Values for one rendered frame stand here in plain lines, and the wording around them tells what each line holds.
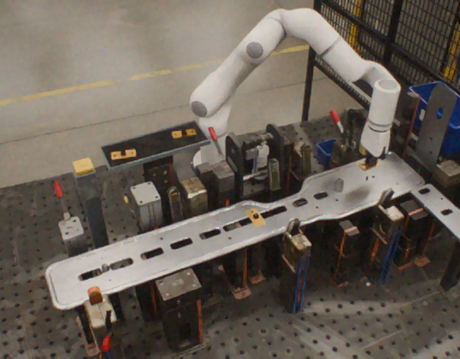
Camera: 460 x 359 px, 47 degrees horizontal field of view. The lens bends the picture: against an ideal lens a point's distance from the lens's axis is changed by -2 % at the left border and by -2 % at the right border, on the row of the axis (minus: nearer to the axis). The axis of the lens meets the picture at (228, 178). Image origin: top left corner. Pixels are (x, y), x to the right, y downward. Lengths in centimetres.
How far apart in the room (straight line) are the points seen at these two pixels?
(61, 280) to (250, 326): 66
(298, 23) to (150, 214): 78
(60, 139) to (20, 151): 29
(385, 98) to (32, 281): 144
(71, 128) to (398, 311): 281
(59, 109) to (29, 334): 259
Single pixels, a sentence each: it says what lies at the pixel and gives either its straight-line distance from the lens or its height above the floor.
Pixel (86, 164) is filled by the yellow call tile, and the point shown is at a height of 116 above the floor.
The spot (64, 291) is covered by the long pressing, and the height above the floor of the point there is 100.
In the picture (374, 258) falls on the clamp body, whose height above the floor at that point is 81.
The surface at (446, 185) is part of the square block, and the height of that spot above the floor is 101.
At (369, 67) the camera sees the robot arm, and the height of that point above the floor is 144.
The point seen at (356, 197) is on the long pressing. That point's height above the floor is 100.
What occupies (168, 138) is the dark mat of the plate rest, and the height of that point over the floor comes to 116.
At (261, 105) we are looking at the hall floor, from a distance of 420.
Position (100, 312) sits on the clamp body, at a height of 106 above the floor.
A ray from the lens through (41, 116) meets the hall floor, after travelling 432.
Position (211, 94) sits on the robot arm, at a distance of 203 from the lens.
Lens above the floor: 233
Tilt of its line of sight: 41 degrees down
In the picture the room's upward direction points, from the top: straight up
